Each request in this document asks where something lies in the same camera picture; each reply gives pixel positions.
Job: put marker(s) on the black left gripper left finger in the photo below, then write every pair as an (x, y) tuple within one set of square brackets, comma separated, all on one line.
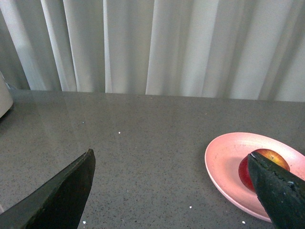
[(57, 204)]

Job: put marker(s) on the white pleated curtain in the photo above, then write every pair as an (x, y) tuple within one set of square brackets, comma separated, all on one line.
[(240, 49)]

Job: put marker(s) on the white rounded object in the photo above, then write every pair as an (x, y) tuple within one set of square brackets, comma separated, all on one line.
[(6, 100)]

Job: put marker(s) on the pink plate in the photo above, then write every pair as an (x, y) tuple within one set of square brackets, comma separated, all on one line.
[(223, 156)]

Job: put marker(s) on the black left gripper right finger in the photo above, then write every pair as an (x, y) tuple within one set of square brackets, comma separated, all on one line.
[(281, 193)]

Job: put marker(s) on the red apple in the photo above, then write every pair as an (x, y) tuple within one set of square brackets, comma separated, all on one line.
[(243, 171)]

